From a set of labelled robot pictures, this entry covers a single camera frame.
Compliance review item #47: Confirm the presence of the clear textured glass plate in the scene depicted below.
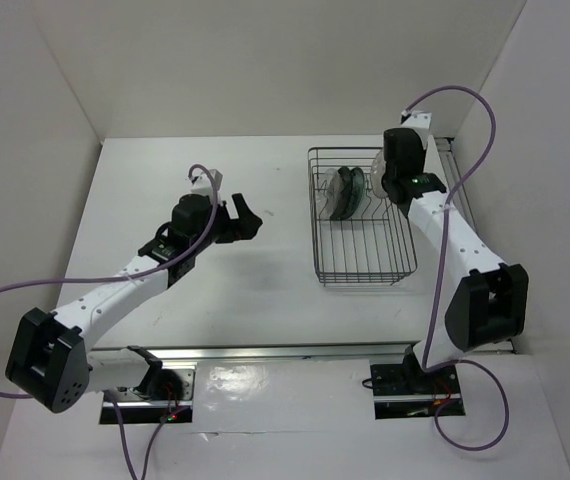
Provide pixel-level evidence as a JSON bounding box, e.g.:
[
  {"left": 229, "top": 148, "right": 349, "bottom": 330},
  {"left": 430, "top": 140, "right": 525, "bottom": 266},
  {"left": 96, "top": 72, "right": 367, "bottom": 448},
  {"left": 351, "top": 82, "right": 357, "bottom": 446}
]
[{"left": 315, "top": 168, "right": 345, "bottom": 220}]

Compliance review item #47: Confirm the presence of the black round plate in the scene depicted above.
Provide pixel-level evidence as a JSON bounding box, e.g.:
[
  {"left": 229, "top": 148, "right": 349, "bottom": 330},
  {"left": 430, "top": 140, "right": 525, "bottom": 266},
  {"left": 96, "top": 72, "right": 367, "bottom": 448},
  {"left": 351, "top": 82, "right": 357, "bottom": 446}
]
[{"left": 331, "top": 166, "right": 352, "bottom": 221}]

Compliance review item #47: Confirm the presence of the blue floral patterned plate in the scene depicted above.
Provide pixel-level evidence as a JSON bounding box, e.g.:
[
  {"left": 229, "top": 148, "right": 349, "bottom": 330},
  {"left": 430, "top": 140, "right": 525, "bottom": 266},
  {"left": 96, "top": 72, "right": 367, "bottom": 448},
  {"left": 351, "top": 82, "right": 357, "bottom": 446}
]
[{"left": 344, "top": 167, "right": 366, "bottom": 219}]

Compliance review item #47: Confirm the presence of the smoky square glass plate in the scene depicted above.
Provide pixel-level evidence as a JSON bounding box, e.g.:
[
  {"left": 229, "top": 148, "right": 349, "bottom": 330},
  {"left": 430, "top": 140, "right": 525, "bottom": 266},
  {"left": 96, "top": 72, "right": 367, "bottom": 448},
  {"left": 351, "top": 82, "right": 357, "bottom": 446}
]
[{"left": 370, "top": 149, "right": 393, "bottom": 199}]

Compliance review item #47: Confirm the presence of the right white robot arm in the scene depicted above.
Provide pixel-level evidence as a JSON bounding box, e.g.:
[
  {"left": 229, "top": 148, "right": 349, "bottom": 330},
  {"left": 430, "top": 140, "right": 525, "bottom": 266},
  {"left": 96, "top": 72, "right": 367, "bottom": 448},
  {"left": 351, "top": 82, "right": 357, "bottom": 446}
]
[{"left": 380, "top": 127, "right": 529, "bottom": 392}]

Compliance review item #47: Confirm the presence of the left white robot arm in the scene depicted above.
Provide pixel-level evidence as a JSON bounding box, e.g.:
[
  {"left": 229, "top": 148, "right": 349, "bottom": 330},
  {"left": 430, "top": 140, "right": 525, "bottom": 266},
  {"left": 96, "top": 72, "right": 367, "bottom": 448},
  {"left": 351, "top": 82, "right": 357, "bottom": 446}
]
[{"left": 5, "top": 193, "right": 263, "bottom": 413}]

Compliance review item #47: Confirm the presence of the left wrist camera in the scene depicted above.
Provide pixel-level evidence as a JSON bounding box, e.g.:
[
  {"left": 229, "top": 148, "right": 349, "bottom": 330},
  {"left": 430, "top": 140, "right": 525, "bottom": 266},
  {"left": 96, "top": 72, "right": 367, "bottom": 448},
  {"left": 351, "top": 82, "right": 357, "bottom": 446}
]
[{"left": 190, "top": 169, "right": 223, "bottom": 200}]

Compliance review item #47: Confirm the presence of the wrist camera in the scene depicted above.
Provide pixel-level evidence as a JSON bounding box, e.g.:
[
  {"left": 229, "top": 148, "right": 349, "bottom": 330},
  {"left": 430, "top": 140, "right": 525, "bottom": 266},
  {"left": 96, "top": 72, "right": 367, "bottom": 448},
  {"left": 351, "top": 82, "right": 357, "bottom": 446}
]
[
  {"left": 400, "top": 110, "right": 433, "bottom": 150},
  {"left": 190, "top": 169, "right": 223, "bottom": 200}
]

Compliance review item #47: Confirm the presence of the grey wire dish rack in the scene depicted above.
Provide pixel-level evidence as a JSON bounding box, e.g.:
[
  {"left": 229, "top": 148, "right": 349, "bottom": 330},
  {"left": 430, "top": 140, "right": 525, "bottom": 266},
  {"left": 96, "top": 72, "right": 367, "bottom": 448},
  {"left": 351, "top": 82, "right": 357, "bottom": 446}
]
[{"left": 308, "top": 146, "right": 418, "bottom": 287}]

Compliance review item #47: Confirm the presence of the front aluminium rail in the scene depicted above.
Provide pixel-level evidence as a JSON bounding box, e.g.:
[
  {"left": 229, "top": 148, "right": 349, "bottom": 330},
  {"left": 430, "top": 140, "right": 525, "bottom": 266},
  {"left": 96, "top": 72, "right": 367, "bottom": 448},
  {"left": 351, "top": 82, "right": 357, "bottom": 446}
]
[{"left": 89, "top": 342, "right": 431, "bottom": 365}]

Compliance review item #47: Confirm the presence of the aluminium rail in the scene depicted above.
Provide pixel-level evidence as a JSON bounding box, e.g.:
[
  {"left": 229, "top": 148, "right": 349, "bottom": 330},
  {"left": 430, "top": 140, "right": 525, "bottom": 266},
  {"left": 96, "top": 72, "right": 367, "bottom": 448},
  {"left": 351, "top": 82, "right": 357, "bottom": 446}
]
[
  {"left": 89, "top": 342, "right": 431, "bottom": 365},
  {"left": 434, "top": 135, "right": 516, "bottom": 354}
]

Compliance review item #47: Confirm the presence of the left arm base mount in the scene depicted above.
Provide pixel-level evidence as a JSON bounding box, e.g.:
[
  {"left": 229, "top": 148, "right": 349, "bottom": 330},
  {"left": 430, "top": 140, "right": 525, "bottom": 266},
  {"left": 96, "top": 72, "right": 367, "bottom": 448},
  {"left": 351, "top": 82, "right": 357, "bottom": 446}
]
[{"left": 112, "top": 346, "right": 196, "bottom": 425}]

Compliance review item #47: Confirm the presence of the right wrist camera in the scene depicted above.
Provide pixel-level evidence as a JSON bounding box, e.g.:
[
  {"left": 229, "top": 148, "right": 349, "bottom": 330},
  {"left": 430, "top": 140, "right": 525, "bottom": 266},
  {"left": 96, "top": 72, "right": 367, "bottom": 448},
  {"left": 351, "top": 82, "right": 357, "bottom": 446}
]
[{"left": 400, "top": 110, "right": 433, "bottom": 150}]

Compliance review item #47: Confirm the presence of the right side aluminium rail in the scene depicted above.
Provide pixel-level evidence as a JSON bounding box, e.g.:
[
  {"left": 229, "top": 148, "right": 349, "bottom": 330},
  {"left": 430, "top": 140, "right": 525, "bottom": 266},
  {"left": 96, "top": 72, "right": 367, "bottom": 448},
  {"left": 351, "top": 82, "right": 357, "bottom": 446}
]
[{"left": 434, "top": 135, "right": 516, "bottom": 354}]

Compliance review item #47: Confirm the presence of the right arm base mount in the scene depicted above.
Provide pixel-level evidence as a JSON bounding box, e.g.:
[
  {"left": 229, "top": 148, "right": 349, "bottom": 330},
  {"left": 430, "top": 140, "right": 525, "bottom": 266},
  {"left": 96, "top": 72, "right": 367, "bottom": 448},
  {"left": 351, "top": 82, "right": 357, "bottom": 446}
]
[{"left": 361, "top": 364, "right": 465, "bottom": 420}]

